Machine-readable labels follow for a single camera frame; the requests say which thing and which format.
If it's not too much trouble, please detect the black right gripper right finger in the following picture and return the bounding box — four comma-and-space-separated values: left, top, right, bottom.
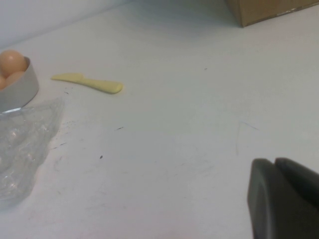
275, 157, 319, 209

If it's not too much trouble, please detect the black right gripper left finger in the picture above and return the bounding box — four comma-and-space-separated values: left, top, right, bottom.
247, 157, 319, 239

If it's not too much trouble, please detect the clear plastic egg box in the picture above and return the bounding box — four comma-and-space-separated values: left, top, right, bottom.
0, 97, 65, 208

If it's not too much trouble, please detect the brown cardboard box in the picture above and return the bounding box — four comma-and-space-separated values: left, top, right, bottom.
224, 0, 319, 28

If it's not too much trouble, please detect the yellow plastic knife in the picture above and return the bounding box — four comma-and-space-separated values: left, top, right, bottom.
50, 72, 124, 95

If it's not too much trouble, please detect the white round bowl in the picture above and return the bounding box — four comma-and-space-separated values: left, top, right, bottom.
0, 56, 40, 113

